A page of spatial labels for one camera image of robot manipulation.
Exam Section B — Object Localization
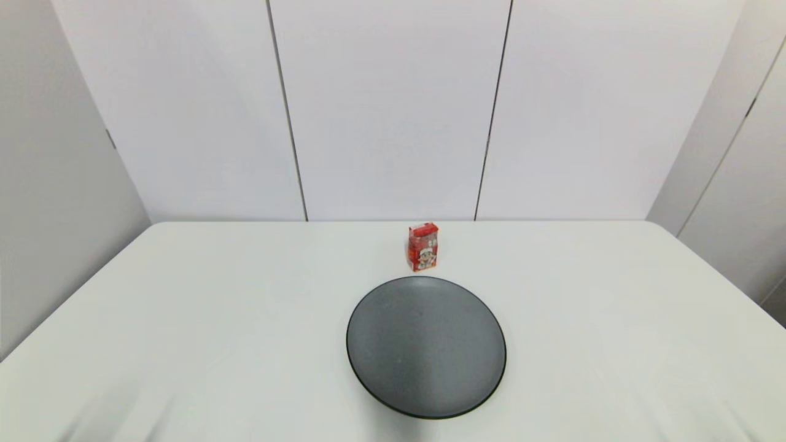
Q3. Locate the red milk carton with cartoon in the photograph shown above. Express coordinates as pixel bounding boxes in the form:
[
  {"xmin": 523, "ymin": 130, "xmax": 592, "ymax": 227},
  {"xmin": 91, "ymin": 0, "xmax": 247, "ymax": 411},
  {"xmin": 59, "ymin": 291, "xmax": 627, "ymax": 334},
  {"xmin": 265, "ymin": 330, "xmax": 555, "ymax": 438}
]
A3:
[{"xmin": 407, "ymin": 222, "xmax": 440, "ymax": 273}]

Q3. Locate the dark grey round plate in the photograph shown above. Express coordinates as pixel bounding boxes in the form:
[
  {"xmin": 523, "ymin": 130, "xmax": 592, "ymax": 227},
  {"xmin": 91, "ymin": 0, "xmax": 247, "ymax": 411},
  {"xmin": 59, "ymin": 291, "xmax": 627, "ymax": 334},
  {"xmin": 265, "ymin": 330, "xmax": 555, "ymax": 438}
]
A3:
[{"xmin": 346, "ymin": 276, "xmax": 508, "ymax": 421}]

